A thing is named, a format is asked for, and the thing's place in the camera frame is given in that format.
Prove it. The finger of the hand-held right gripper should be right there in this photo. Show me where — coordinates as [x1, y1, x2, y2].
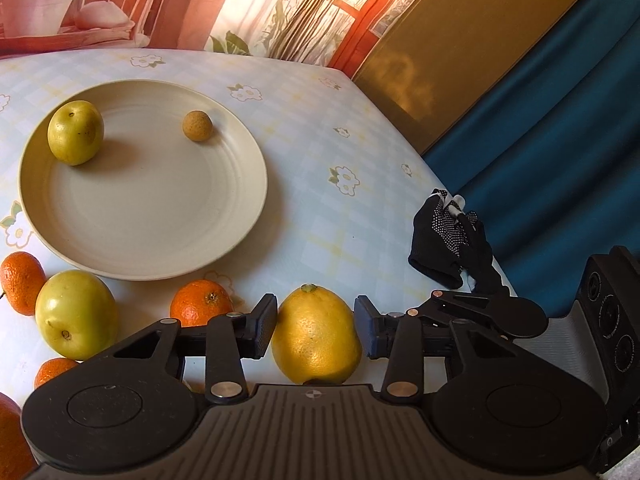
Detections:
[407, 289, 501, 331]

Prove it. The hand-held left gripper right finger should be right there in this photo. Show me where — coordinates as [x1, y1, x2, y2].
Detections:
[354, 296, 536, 405]

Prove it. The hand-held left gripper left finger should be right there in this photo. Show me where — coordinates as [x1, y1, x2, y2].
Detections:
[107, 294, 279, 405]

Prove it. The yellow lemon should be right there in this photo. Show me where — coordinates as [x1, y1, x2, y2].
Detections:
[270, 284, 363, 386]

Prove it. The tangerine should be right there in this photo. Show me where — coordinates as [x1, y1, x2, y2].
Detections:
[170, 280, 235, 328]
[0, 252, 46, 317]
[34, 357, 81, 391]

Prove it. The cream round plate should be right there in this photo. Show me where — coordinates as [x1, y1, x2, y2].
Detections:
[19, 80, 268, 281]

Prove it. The green apple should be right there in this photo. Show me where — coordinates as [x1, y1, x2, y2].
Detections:
[35, 270, 118, 361]
[47, 101, 105, 166]

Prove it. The red apple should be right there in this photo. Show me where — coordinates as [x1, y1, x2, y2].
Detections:
[0, 392, 40, 480]

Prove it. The black dotted glove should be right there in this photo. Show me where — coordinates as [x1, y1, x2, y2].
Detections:
[407, 195, 511, 293]

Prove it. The blue curtain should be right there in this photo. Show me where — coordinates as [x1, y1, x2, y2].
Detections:
[422, 0, 640, 306]

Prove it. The small brown fruit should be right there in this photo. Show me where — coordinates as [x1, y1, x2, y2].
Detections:
[182, 111, 215, 144]

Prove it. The gold panel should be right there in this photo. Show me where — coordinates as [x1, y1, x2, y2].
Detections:
[352, 0, 616, 153]

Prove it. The printed wall tapestry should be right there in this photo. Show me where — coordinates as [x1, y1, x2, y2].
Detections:
[0, 0, 453, 83]

